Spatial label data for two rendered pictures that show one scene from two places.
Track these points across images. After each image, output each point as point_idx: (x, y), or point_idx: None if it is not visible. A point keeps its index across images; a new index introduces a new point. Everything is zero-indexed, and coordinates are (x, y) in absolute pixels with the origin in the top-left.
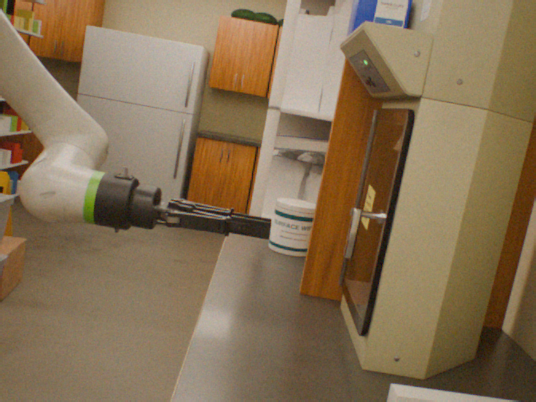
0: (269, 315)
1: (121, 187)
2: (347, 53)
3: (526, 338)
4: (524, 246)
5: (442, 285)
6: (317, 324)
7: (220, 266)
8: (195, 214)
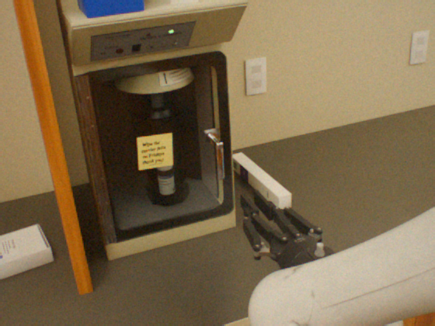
0: (183, 288)
1: (335, 253)
2: (101, 30)
3: (83, 176)
4: (27, 126)
5: None
6: (172, 261)
7: None
8: (302, 220)
